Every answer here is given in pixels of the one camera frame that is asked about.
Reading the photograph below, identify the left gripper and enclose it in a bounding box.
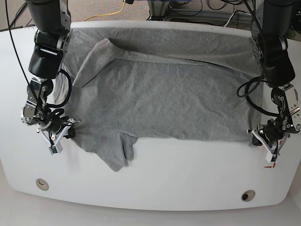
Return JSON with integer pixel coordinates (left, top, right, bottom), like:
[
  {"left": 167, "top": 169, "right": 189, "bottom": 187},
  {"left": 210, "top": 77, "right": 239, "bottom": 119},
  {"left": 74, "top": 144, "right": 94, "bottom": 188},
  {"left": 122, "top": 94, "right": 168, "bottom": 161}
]
[{"left": 246, "top": 119, "right": 293, "bottom": 155}]

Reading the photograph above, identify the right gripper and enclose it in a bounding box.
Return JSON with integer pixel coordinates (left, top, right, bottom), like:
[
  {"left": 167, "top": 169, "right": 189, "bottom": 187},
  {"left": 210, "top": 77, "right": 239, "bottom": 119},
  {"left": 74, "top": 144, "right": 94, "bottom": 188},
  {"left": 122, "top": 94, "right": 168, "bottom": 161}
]
[{"left": 37, "top": 118, "right": 81, "bottom": 147}]

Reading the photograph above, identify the grey t-shirt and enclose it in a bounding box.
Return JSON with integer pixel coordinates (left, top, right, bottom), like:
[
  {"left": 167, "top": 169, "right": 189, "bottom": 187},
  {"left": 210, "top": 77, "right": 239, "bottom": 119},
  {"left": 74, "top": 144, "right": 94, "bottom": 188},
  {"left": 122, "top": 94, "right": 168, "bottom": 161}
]
[{"left": 62, "top": 28, "right": 261, "bottom": 172}]

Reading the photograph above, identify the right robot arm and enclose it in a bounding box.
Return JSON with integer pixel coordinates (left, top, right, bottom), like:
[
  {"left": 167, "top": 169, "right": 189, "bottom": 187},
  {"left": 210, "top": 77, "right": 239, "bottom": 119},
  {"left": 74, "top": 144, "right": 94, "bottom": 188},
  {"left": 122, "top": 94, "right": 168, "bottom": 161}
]
[{"left": 21, "top": 0, "right": 78, "bottom": 153}]

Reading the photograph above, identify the red tape rectangle marking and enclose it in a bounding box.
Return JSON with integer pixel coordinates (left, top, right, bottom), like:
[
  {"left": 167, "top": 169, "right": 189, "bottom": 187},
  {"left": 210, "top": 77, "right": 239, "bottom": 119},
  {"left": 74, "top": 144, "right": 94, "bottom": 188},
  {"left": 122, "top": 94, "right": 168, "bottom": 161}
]
[{"left": 264, "top": 162, "right": 276, "bottom": 169}]

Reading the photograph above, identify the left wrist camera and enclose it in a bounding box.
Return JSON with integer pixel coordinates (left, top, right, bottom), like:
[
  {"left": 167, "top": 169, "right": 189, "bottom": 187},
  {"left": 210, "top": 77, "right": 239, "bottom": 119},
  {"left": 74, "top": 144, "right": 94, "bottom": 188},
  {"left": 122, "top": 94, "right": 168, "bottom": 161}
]
[{"left": 265, "top": 149, "right": 278, "bottom": 163}]

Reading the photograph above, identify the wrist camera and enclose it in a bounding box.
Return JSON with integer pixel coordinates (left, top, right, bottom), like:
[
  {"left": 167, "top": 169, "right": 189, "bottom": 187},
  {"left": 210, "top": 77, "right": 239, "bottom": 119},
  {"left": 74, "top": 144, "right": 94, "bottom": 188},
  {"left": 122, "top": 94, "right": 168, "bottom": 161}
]
[
  {"left": 48, "top": 143, "right": 63, "bottom": 155},
  {"left": 265, "top": 149, "right": 278, "bottom": 163}
]

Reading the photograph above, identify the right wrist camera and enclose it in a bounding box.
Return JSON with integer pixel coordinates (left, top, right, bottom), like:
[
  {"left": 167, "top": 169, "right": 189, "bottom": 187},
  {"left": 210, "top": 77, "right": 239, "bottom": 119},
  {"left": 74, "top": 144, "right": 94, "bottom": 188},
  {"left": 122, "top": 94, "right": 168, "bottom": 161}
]
[{"left": 48, "top": 143, "right": 63, "bottom": 155}]

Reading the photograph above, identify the right table cable grommet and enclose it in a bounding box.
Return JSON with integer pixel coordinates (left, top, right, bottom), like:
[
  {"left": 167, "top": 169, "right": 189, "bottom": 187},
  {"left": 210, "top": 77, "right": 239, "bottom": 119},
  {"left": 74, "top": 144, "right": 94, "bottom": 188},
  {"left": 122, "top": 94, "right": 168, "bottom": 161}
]
[{"left": 241, "top": 190, "right": 256, "bottom": 202}]

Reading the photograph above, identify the table cable grommet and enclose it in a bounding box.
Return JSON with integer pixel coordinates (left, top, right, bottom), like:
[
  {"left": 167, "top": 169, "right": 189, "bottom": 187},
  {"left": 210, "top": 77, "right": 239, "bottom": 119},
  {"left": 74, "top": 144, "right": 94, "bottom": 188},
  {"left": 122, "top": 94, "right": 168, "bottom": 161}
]
[
  {"left": 36, "top": 178, "right": 49, "bottom": 191},
  {"left": 241, "top": 190, "right": 256, "bottom": 202}
]

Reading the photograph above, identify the left table cable grommet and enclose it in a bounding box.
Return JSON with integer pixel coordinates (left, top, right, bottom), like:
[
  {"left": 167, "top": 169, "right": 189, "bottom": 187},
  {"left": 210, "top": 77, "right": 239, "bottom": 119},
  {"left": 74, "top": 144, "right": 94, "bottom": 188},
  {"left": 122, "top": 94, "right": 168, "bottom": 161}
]
[{"left": 36, "top": 178, "right": 49, "bottom": 191}]

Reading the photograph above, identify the yellow cable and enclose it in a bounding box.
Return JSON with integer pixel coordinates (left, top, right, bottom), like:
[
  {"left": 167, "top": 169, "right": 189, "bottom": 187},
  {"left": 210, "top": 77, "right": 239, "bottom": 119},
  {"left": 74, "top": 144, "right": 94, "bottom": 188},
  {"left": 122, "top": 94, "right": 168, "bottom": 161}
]
[{"left": 84, "top": 0, "right": 125, "bottom": 22}]

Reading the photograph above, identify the black floor cable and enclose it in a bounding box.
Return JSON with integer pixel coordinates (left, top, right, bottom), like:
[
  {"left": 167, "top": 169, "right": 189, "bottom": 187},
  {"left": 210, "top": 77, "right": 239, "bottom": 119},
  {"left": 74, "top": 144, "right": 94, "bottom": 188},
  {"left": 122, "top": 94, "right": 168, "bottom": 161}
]
[{"left": 9, "top": 0, "right": 36, "bottom": 28}]

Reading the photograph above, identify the aluminium frame stand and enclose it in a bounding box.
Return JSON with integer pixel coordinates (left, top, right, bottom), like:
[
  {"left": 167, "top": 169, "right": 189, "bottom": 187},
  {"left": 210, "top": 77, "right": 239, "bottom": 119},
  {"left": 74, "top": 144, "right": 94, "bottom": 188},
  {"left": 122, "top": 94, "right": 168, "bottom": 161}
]
[{"left": 147, "top": 0, "right": 252, "bottom": 27}]

